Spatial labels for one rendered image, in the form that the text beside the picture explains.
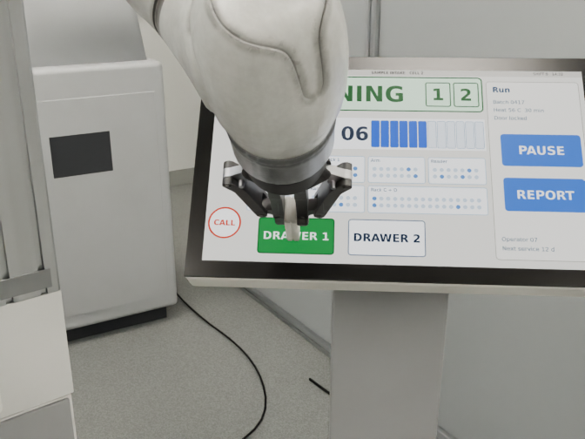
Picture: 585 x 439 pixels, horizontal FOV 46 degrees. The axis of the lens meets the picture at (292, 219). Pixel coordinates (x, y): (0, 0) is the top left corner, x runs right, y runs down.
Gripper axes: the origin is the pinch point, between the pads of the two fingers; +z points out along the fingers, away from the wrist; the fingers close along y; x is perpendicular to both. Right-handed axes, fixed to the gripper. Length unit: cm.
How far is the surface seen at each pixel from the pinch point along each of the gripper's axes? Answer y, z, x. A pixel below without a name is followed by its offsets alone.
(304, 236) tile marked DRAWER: -1.2, 5.3, 0.3
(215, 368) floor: 34, 167, -4
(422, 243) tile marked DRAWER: -15.5, 5.2, 0.9
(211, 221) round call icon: 10.2, 5.4, -1.4
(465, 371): -43, 119, 1
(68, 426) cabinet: 28.9, 17.2, 22.9
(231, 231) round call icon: 7.7, 5.4, -0.2
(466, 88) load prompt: -21.7, 5.1, -20.4
